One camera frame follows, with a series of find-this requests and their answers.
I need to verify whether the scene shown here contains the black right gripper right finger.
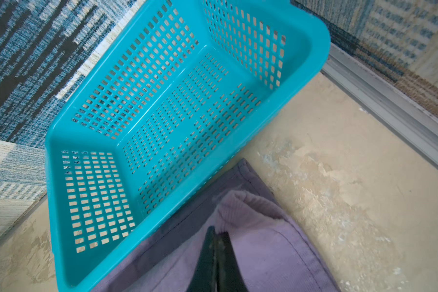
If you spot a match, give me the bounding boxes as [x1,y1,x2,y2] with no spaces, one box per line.
[216,232,248,292]

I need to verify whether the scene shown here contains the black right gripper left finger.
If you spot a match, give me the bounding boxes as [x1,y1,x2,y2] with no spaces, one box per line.
[187,226,217,292]

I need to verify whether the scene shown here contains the purple trousers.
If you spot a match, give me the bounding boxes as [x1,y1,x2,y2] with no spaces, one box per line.
[96,159,339,292]

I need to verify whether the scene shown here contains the teal plastic basket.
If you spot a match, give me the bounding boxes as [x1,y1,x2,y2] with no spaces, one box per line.
[45,1,331,292]

